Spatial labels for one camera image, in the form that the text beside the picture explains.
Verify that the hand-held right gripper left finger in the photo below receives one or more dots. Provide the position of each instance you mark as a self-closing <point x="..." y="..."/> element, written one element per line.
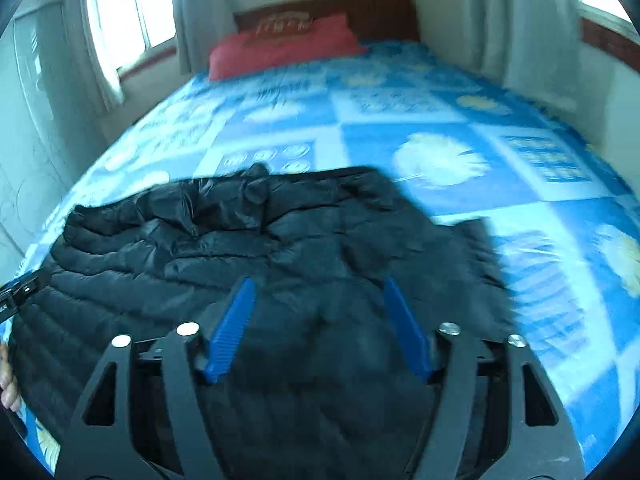
<point x="232" y="332"/>

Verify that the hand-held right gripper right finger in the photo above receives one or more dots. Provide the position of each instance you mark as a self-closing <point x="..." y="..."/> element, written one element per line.
<point x="407" y="330"/>

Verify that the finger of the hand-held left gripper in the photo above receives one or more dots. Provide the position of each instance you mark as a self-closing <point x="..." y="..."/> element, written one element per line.
<point x="17" y="292"/>

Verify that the black puffer jacket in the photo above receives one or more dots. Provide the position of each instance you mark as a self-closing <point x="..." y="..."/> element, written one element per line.
<point x="310" y="240"/>

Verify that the person's left hand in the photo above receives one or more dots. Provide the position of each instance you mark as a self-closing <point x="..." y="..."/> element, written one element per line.
<point x="9" y="380"/>

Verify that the white patterned wardrobe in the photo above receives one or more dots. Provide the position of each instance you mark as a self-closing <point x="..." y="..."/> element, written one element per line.
<point x="40" y="135"/>

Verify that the bed with blue patterned sheet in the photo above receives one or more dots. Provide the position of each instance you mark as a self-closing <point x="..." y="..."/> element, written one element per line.
<point x="400" y="105"/>

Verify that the narrow white curtain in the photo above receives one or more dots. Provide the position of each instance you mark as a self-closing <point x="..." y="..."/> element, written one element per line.
<point x="102" y="60"/>

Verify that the red pillow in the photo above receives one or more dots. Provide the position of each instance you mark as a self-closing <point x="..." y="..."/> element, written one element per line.
<point x="290" y="52"/>

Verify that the brown printed cushion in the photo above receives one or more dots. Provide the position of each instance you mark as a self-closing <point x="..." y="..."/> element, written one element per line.
<point x="275" y="30"/>

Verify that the wooden headboard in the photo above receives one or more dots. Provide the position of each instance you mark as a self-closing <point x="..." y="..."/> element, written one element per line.
<point x="385" y="20"/>

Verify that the grey curtain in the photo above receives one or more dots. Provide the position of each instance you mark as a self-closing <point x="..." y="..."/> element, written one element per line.
<point x="200" y="20"/>

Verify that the wide white curtain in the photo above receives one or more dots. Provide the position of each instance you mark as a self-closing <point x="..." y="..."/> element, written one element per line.
<point x="525" y="35"/>

